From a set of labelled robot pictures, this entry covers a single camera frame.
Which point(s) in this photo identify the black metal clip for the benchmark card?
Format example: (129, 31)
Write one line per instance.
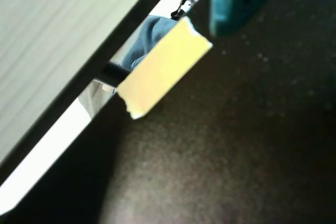
(182, 6)

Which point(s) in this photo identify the white ribbed panel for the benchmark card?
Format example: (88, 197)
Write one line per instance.
(52, 37)

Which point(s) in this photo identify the yellow tape piece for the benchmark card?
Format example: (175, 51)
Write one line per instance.
(162, 69)

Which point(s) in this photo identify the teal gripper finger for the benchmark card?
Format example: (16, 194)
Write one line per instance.
(236, 3)

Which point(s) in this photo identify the blue denim cloth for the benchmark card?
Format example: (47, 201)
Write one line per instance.
(149, 37)

